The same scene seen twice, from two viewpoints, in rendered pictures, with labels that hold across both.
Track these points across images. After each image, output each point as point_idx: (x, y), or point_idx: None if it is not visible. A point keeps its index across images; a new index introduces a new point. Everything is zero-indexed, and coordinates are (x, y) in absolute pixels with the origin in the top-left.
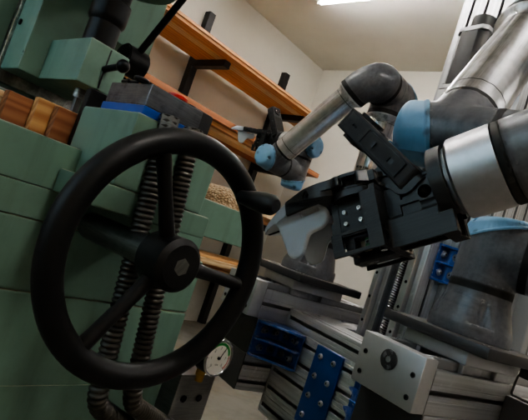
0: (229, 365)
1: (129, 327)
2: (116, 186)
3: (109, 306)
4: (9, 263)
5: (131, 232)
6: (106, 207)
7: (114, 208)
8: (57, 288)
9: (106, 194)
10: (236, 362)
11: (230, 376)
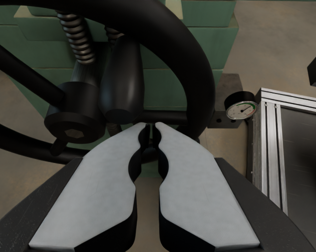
0: None
1: (171, 81)
2: (37, 16)
3: (149, 71)
4: (64, 55)
5: (76, 62)
6: (44, 39)
7: (53, 39)
8: None
9: (33, 28)
10: None
11: (313, 75)
